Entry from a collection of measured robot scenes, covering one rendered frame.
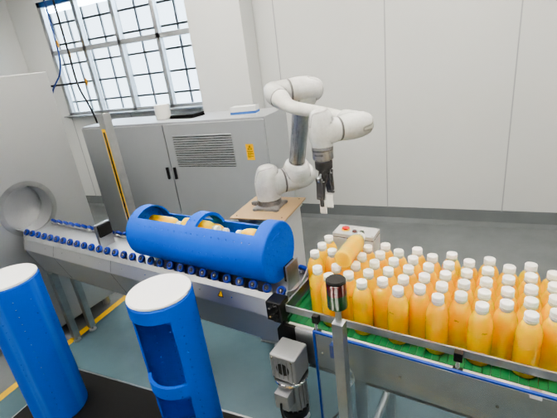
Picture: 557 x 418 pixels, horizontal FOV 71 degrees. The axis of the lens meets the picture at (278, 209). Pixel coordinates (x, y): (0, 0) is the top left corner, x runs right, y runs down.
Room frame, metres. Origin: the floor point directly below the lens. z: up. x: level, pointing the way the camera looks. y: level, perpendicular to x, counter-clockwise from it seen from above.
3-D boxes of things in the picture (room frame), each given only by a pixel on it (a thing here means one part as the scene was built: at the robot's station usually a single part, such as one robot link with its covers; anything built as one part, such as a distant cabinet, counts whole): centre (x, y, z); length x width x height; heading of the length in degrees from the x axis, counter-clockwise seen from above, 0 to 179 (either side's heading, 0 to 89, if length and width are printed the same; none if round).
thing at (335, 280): (1.02, -0.15, 1.18); 0.06 x 0.06 x 0.16
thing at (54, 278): (2.58, 1.72, 0.31); 0.06 x 0.06 x 0.63; 57
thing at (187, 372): (1.46, 0.56, 0.59); 0.28 x 0.28 x 0.88
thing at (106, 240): (2.26, 1.10, 1.00); 0.10 x 0.04 x 0.15; 147
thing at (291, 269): (1.53, -0.02, 0.99); 0.10 x 0.02 x 0.12; 147
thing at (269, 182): (2.37, 0.04, 1.18); 0.18 x 0.16 x 0.22; 107
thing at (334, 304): (1.02, -0.15, 1.18); 0.06 x 0.06 x 0.05
